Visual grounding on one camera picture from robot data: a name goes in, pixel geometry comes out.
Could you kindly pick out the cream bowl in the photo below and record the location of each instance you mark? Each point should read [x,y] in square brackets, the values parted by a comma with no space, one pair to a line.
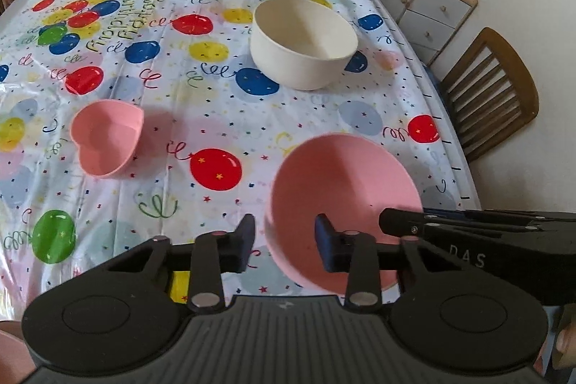
[306,46]

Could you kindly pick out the balloon printed tablecloth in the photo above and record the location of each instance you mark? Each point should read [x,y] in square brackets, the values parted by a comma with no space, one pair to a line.
[202,109]

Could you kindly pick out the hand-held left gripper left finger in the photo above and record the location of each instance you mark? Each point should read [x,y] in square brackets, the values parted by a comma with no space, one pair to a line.
[244,242]

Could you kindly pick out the person's right hand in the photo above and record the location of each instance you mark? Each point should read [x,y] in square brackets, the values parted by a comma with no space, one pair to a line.
[566,339]

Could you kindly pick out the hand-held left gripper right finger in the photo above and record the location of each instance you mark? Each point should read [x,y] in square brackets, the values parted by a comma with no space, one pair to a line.
[325,244]

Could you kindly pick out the pink round bowl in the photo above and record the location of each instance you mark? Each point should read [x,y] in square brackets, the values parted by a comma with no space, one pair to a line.
[342,186]

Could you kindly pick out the wooden slat chair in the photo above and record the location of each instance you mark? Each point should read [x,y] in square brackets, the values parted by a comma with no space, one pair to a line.
[495,96]

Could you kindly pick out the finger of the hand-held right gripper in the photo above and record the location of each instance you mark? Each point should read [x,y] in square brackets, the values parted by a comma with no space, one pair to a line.
[400,221]

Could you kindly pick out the pink heart-shaped bowl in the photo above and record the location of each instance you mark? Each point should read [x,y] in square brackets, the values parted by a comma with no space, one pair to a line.
[105,141]

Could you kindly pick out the white drawer cabinet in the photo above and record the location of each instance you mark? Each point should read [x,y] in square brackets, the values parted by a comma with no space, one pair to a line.
[432,15]

